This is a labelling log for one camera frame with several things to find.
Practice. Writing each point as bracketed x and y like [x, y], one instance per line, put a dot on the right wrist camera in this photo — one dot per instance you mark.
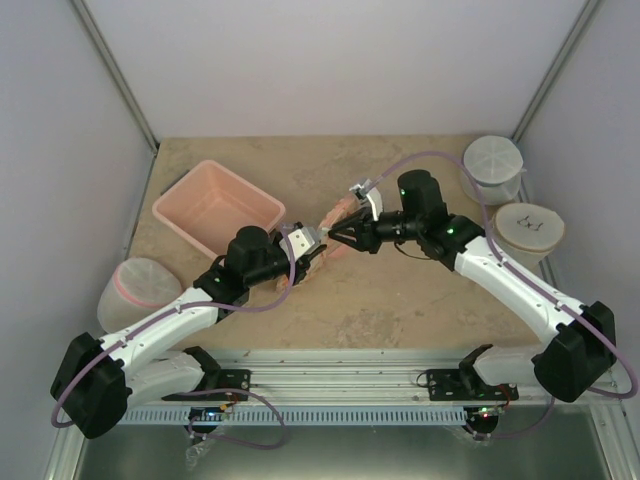
[368, 196]

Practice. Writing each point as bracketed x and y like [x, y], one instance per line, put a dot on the pink plastic bin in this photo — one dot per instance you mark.
[210, 203]

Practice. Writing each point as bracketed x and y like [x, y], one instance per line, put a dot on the beige-trimmed cylindrical laundry bag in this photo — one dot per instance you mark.
[528, 233]

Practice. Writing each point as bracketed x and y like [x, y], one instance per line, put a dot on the pink-trimmed cylindrical laundry bag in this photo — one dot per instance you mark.
[137, 288]

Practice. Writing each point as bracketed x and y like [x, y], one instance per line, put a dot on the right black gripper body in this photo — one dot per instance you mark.
[373, 241]

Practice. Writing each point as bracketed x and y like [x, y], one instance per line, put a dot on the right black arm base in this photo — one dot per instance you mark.
[455, 385]

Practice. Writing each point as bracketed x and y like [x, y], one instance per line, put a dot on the blue slotted cable duct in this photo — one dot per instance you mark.
[298, 416]

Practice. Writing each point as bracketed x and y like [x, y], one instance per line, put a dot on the blue-trimmed cylindrical laundry bag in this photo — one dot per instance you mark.
[496, 165]

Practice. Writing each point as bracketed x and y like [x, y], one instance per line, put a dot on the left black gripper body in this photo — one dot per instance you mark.
[302, 267]

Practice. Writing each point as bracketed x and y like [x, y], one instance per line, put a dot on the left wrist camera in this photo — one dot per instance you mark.
[300, 241]

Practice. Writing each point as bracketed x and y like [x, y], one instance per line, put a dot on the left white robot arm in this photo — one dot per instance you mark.
[252, 257]

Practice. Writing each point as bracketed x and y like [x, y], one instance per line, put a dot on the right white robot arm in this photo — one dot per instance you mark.
[574, 338]

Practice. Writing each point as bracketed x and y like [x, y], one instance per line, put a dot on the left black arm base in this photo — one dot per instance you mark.
[231, 384]

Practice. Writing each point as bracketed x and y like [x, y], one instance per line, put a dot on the aluminium mounting rail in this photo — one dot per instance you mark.
[340, 380]

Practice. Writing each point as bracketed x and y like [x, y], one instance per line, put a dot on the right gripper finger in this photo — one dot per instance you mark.
[352, 225]
[347, 243]

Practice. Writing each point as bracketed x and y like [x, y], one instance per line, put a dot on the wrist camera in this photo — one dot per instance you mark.
[368, 196]
[300, 241]

